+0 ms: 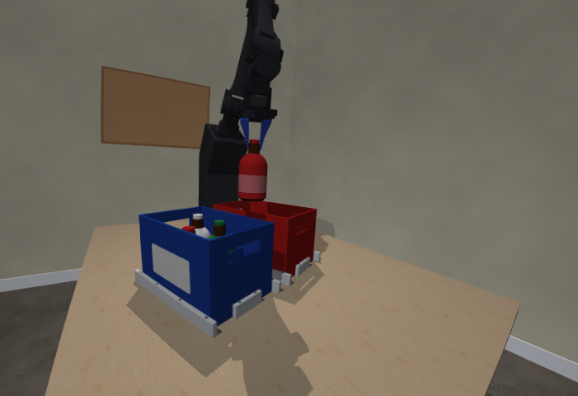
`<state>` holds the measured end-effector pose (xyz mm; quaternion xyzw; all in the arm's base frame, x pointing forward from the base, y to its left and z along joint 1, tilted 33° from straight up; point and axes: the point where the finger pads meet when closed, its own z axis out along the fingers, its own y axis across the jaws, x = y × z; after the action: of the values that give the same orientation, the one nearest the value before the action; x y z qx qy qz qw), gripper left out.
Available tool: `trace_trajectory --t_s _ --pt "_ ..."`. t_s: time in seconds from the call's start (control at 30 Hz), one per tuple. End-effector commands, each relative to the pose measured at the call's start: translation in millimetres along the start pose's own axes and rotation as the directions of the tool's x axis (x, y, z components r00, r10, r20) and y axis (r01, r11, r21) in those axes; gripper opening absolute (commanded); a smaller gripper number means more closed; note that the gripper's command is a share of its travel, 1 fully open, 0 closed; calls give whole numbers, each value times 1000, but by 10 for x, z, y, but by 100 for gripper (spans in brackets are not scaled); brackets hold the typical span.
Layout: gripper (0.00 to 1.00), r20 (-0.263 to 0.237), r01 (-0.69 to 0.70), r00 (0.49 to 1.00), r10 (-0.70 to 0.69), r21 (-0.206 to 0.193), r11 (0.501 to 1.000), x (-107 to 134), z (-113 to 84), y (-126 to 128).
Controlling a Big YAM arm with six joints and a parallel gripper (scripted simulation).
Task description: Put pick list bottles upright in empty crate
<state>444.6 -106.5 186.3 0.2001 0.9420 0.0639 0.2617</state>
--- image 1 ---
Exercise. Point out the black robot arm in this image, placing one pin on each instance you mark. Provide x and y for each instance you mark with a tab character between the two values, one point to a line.
267	66

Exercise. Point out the red crate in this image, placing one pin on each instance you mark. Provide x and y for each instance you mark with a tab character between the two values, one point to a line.
293	239

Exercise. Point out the blue plastic crate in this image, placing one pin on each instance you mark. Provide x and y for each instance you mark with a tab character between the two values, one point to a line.
202	271

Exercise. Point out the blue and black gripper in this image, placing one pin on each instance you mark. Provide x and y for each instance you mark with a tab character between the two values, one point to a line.
256	115

